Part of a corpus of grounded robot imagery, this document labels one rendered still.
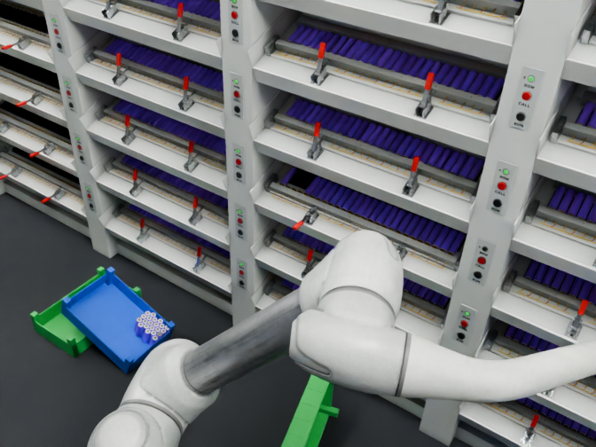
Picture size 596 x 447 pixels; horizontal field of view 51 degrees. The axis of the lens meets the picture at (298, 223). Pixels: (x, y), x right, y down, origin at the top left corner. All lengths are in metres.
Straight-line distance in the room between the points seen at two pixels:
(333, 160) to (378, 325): 0.67
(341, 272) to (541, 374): 0.35
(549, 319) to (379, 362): 0.67
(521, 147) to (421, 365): 0.53
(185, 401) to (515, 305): 0.78
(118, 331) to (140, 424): 0.84
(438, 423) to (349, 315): 0.96
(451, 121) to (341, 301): 0.53
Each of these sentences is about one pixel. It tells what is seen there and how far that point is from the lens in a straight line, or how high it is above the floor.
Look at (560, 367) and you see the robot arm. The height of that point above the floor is 0.82.
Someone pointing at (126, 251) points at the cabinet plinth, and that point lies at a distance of 2.48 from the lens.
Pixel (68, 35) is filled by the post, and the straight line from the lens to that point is 2.09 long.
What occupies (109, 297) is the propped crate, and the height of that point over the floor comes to 0.09.
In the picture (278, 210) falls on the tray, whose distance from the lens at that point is 1.74.
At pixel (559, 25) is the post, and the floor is 1.21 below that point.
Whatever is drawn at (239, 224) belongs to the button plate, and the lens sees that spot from 1.86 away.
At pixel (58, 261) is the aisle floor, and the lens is 2.56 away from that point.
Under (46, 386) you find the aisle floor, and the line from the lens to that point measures 2.13.
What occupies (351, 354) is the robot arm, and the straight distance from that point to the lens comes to 0.96.
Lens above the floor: 1.57
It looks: 37 degrees down
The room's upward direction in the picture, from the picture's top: 2 degrees clockwise
